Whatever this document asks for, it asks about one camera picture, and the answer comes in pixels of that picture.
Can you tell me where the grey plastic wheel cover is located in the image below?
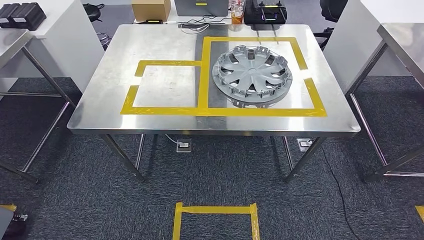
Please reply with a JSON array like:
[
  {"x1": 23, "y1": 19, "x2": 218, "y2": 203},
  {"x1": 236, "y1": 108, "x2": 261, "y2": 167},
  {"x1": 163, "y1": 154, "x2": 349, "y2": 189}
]
[{"x1": 211, "y1": 45, "x2": 293, "y2": 109}]

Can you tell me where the stainless steel workbench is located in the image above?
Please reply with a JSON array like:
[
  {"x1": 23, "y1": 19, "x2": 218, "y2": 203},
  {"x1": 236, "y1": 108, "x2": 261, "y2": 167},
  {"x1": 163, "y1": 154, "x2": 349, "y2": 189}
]
[{"x1": 67, "y1": 23, "x2": 361, "y2": 184}]

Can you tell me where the metal floor socket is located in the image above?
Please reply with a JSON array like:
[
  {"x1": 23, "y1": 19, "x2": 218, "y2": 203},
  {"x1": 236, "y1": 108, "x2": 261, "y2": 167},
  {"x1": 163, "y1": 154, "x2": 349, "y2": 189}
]
[
  {"x1": 176, "y1": 139, "x2": 192, "y2": 154},
  {"x1": 296, "y1": 138, "x2": 313, "y2": 153}
]

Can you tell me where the iced drink cup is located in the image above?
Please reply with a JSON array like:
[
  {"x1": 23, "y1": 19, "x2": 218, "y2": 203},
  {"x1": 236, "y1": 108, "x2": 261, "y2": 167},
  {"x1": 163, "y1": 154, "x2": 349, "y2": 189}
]
[{"x1": 230, "y1": 0, "x2": 246, "y2": 26}]

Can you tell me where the grey laptop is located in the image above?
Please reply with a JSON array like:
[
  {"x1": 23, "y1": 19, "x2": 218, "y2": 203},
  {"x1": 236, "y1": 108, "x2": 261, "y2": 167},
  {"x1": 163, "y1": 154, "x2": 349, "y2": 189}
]
[{"x1": 174, "y1": 0, "x2": 229, "y2": 17}]

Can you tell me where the black remote controller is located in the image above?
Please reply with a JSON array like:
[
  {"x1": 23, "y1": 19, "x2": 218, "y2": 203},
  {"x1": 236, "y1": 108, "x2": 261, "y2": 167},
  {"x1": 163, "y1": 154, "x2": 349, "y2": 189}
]
[{"x1": 243, "y1": 0, "x2": 288, "y2": 26}]

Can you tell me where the brown cardboard box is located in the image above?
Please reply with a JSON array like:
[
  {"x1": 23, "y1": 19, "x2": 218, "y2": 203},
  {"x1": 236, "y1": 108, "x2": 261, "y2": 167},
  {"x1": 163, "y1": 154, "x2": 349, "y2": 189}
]
[{"x1": 131, "y1": 0, "x2": 172, "y2": 22}]

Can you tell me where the white table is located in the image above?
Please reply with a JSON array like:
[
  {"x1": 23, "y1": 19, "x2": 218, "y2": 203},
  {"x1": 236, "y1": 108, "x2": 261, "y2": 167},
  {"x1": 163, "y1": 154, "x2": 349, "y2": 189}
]
[
  {"x1": 0, "y1": 0, "x2": 106, "y2": 100},
  {"x1": 322, "y1": 0, "x2": 424, "y2": 95}
]

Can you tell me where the black round stool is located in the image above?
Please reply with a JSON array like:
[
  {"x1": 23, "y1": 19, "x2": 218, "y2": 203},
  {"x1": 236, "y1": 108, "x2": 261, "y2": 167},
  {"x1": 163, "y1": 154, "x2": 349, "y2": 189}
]
[{"x1": 82, "y1": 3, "x2": 105, "y2": 23}]

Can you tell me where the black office chair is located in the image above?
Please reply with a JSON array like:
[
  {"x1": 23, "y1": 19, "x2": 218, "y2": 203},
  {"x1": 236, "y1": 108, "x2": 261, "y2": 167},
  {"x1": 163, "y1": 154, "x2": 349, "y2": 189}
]
[{"x1": 312, "y1": 0, "x2": 349, "y2": 51}]

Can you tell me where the stainless steel table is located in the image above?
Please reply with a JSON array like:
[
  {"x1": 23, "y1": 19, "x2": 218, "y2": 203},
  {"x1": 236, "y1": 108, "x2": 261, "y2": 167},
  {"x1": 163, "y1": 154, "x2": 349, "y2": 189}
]
[
  {"x1": 344, "y1": 22, "x2": 424, "y2": 184},
  {"x1": 0, "y1": 28, "x2": 77, "y2": 185}
]

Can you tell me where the black plastic case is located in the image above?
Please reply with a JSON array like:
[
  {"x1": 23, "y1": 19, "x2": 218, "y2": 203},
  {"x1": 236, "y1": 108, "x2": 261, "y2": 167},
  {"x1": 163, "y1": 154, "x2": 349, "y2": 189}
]
[
  {"x1": 0, "y1": 3, "x2": 21, "y2": 29},
  {"x1": 10, "y1": 2, "x2": 47, "y2": 31}
]

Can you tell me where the black power cable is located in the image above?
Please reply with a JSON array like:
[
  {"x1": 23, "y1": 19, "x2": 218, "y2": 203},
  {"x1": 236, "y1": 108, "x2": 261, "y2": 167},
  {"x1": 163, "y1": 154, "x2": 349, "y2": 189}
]
[{"x1": 177, "y1": 20, "x2": 212, "y2": 35}]

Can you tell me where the black floor cable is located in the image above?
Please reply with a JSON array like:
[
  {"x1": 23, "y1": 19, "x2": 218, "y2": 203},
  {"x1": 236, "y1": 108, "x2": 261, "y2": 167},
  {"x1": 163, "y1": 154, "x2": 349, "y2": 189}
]
[{"x1": 321, "y1": 147, "x2": 361, "y2": 240}]

